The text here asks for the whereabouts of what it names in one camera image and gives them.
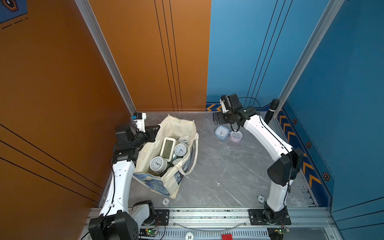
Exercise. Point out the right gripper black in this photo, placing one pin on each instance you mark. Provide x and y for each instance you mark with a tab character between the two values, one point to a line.
220	121

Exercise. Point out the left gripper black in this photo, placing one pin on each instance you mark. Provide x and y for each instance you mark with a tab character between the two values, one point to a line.
151	135

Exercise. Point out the cream canvas bag starry print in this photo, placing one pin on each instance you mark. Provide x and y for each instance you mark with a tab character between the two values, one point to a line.
168	183

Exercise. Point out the pink round alarm clock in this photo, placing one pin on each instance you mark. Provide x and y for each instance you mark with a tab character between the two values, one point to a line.
236	136

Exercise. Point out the light blue square alarm clock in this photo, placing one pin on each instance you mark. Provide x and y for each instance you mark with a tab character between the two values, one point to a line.
222	132

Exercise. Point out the white round alarm clock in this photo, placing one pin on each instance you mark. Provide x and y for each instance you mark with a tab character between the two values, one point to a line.
158	165

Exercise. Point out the large white digital clock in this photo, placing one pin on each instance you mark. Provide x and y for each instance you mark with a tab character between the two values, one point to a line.
168	149

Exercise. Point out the white twin-bell alarm clock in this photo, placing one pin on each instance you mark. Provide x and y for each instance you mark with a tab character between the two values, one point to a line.
181	150

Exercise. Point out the small white digital clock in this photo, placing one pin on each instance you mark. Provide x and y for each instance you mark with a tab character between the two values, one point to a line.
185	139

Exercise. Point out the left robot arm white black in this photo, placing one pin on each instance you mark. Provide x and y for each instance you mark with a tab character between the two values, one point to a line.
116	220

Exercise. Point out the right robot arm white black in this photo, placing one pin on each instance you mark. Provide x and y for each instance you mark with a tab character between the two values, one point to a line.
287	160

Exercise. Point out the black microphone on stand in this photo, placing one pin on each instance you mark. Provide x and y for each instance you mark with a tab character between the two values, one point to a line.
272	108

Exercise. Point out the white round marker left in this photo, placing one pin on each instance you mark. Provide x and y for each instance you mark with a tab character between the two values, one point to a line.
165	202

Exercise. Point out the white round marker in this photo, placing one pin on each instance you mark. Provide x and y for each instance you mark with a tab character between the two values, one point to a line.
165	202
261	199

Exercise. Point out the white round marker right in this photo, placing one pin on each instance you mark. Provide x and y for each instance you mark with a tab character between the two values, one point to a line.
261	199

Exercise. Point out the green circuit board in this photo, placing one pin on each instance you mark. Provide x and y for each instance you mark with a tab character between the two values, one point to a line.
148	233

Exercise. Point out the white round number tag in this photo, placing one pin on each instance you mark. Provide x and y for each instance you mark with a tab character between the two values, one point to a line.
189	236

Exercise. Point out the red block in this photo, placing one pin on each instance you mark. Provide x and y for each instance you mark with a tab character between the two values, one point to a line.
227	237

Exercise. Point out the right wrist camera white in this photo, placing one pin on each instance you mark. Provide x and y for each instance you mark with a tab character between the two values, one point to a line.
224	101

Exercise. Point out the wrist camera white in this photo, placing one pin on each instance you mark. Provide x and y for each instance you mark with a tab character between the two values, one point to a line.
224	101
138	122

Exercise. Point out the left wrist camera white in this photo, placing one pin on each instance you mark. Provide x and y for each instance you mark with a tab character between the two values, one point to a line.
138	122

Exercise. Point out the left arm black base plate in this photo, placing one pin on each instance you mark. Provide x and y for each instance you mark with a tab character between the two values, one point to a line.
161	218

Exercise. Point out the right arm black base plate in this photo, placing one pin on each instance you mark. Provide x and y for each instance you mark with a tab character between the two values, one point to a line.
259	217

